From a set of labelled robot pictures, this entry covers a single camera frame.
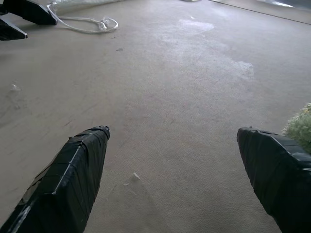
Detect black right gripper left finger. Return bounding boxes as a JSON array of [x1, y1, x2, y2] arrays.
[[0, 125, 112, 233]]

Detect white cord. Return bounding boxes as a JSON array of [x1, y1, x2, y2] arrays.
[[47, 3, 119, 34]]

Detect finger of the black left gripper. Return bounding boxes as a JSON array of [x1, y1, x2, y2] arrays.
[[0, 0, 58, 26], [0, 17, 28, 41]]

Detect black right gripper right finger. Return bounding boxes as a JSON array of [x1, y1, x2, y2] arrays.
[[236, 126, 311, 233]]

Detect green fuzzy cloth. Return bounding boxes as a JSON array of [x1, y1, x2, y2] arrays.
[[282, 102, 311, 154]]

